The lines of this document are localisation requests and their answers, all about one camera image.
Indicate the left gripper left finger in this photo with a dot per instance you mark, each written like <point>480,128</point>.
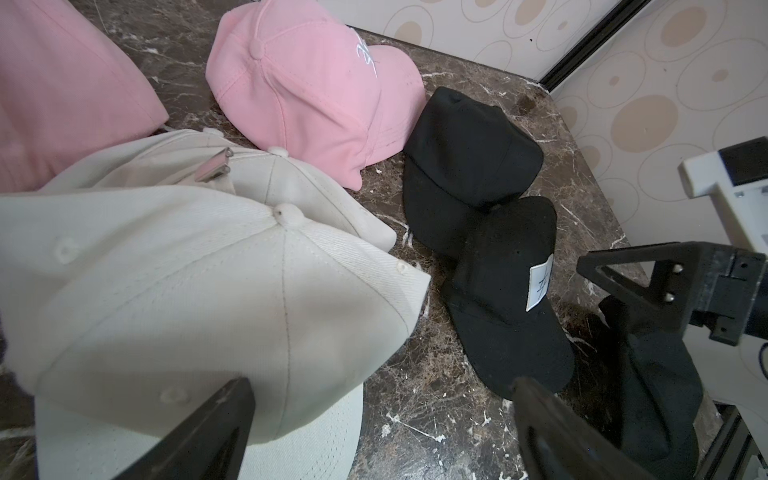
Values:
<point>209,444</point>

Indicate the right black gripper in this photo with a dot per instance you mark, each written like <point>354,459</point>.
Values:
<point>732,294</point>

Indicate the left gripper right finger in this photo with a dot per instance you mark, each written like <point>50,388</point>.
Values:
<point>556,444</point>

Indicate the black cap front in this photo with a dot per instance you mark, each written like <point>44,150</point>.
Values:
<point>660,393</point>

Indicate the black cap with white patch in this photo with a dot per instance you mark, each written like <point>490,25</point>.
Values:
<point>497,299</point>

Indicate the white Colorado cap front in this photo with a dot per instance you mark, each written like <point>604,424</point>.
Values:
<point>207,159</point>

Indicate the pink baseball cap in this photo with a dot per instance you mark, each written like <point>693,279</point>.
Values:
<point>67,91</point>
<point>287,74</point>

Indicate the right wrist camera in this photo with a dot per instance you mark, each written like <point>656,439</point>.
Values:
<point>735,180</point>

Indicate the black right frame post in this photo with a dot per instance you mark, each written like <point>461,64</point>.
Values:
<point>592,41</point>

